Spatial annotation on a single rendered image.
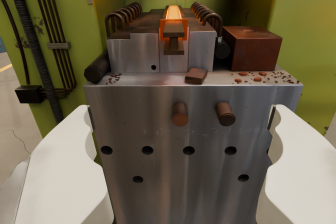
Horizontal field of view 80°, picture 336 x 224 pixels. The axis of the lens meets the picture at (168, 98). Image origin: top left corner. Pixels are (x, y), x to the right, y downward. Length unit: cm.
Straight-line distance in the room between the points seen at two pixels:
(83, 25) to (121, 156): 33
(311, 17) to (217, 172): 42
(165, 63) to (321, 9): 39
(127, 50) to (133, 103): 10
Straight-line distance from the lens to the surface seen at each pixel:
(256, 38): 41
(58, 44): 58
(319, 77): 68
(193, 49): 39
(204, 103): 37
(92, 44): 57
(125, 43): 39
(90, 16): 55
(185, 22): 36
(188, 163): 46
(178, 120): 34
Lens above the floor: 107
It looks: 29 degrees down
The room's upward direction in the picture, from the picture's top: 1 degrees counter-clockwise
